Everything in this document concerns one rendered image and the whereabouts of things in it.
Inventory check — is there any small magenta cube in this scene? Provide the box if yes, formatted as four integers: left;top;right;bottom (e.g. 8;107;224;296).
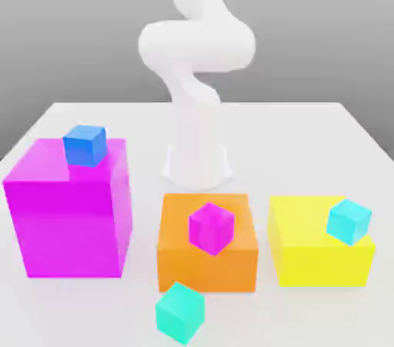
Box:
188;202;235;257

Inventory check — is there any small blue cube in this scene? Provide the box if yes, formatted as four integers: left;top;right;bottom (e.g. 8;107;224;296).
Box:
62;124;109;168

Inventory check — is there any small turquoise cube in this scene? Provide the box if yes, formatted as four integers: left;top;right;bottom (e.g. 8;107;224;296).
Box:
155;281;206;346

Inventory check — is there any small cyan cube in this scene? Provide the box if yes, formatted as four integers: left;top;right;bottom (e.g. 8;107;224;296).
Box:
326;198;372;247

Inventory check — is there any large orange box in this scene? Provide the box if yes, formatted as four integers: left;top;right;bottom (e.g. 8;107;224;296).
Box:
155;192;259;294

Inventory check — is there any large yellow box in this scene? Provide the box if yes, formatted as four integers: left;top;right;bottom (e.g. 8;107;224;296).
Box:
266;195;376;289

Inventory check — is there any large magenta box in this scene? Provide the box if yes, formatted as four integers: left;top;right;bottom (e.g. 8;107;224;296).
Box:
2;138;134;279

